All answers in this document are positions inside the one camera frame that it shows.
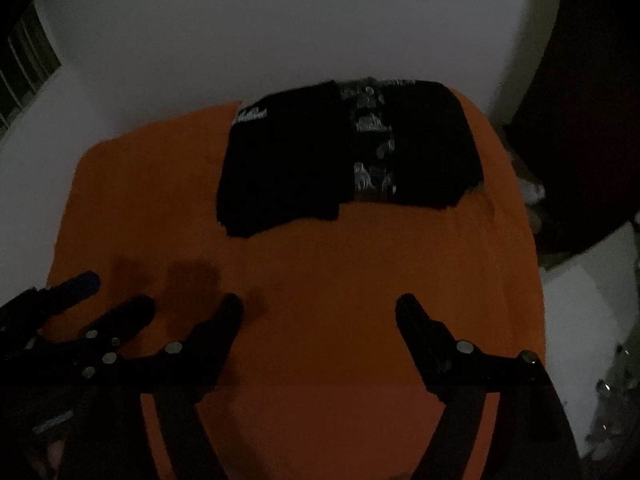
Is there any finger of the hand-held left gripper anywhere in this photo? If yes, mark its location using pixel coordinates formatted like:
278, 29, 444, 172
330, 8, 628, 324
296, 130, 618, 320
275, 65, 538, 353
30, 271, 101, 312
75, 294, 156, 356

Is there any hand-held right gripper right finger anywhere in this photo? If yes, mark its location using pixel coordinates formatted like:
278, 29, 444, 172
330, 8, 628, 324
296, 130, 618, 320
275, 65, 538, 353
396, 294, 583, 480

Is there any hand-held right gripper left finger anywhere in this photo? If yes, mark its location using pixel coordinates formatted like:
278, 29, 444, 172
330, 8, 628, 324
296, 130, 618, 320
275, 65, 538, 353
60, 292, 246, 480

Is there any orange blanket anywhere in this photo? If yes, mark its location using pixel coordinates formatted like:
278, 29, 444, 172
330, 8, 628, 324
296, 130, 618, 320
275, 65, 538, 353
42, 89, 547, 480

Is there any folded black garment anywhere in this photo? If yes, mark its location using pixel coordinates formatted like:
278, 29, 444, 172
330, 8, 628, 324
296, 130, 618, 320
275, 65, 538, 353
216, 80, 351, 238

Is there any barred window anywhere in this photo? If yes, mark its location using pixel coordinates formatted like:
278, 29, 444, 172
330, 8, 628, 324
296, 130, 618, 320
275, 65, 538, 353
0, 2, 63, 133

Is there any dark wooden door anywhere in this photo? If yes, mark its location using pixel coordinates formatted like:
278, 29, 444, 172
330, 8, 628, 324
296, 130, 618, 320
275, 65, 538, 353
502, 0, 640, 256

